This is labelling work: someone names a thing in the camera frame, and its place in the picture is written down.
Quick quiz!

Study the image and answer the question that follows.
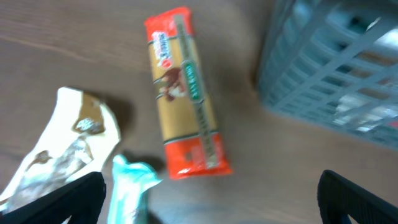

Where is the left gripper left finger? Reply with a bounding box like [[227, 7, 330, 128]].
[[1, 172, 106, 224]]

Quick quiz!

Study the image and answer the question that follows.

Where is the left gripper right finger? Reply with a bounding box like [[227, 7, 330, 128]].
[[317, 170, 397, 224]]

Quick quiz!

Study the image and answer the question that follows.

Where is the grey plastic basket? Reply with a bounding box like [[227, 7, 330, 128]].
[[256, 0, 397, 149]]

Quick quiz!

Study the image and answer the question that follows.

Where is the light blue snack bar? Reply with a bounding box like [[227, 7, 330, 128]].
[[107, 154, 162, 224]]

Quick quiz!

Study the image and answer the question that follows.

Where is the white brown snack bag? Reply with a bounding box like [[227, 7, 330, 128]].
[[1, 87, 121, 213]]

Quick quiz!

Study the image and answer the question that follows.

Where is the San Remo spaghetti packet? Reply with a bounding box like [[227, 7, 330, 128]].
[[144, 6, 233, 179]]

